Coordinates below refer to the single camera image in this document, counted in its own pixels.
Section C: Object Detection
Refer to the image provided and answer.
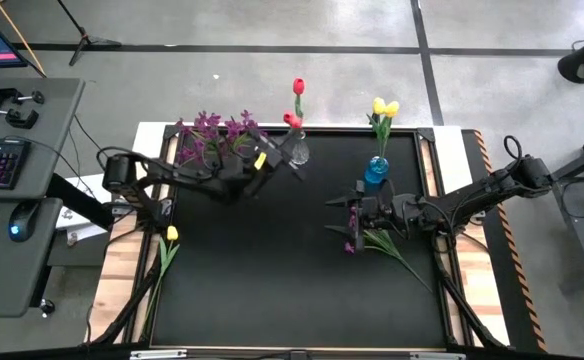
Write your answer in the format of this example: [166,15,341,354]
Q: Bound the grey desk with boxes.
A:
[0,77,86,319]

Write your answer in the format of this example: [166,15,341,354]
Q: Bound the black stand base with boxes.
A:
[556,34,584,85]

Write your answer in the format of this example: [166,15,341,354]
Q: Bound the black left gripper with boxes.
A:
[219,129,309,201]

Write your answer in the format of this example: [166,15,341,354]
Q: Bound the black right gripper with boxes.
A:
[324,180,426,251]

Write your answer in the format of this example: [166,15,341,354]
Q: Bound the yellow stick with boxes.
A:
[0,0,48,79]

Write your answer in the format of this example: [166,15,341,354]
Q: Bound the white papers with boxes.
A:
[53,172,119,242]

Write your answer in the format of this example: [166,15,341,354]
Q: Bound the orange black hazard strip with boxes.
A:
[473,129,549,352]

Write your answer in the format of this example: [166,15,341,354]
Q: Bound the black right support strut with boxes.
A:
[430,248,506,350]

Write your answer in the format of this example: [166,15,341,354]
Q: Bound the black tripod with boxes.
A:
[55,0,123,67]

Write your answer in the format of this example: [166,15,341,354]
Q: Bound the black left support strut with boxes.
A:
[90,269,164,347]

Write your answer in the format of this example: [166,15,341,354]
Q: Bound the purple flower bunch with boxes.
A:
[174,108,269,169]
[342,204,434,294]

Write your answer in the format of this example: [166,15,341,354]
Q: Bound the black support strut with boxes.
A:
[90,269,164,347]
[430,248,506,350]

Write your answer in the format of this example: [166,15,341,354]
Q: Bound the black computer mouse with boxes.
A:
[7,199,42,244]

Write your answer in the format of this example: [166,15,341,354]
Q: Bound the clear glass vase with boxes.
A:
[289,128,312,167]

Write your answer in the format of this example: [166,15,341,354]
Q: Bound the black clamp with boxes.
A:
[0,103,40,130]
[0,87,46,107]

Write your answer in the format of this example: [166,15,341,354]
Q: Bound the blue glass vase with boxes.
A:
[363,155,391,194]

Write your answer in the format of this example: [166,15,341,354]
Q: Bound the yellow tulip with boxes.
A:
[140,224,181,342]
[379,99,402,161]
[370,96,389,161]

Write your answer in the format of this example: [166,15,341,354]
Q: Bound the black keyboard cable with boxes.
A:
[2,134,99,197]

